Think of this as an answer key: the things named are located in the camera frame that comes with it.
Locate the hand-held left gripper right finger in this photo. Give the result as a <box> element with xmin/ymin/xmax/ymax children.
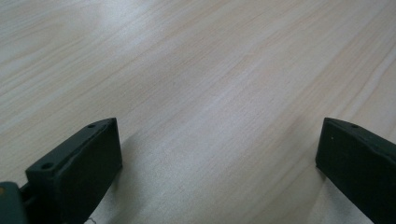
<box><xmin>315</xmin><ymin>117</ymin><xmax>396</xmax><ymax>224</ymax></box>

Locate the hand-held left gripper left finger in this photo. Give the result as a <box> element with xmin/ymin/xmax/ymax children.
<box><xmin>20</xmin><ymin>117</ymin><xmax>123</xmax><ymax>224</ymax></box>

